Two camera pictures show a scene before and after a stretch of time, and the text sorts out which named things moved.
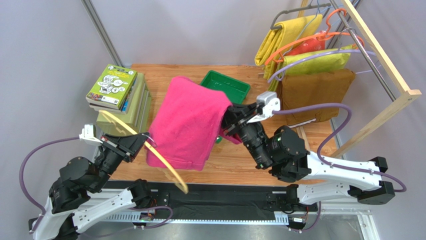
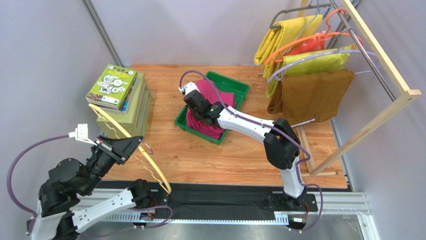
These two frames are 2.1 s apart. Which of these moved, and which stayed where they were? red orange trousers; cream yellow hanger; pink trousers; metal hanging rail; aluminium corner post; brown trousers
Moved: pink trousers; cream yellow hanger
Stayed: brown trousers; red orange trousers; aluminium corner post; metal hanging rail
